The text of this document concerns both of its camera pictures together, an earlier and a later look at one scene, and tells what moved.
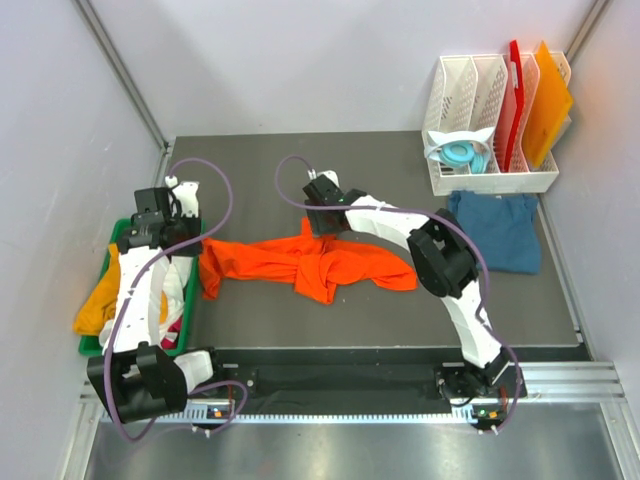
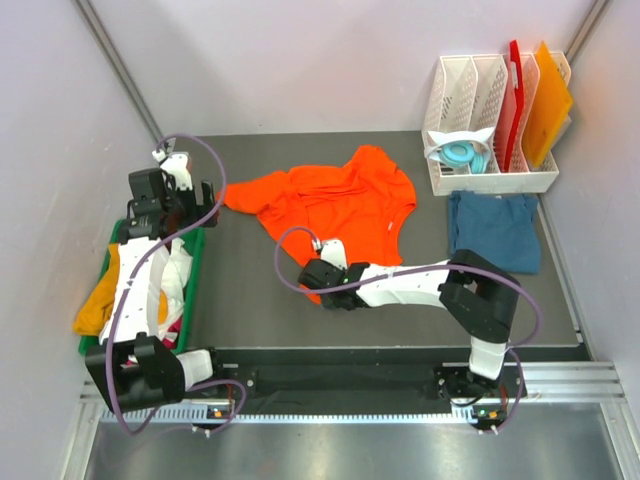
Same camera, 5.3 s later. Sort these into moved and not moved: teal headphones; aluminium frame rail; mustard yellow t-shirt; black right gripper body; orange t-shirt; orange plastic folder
Moved: black right gripper body; orange t-shirt
Not moved: teal headphones; aluminium frame rail; orange plastic folder; mustard yellow t-shirt
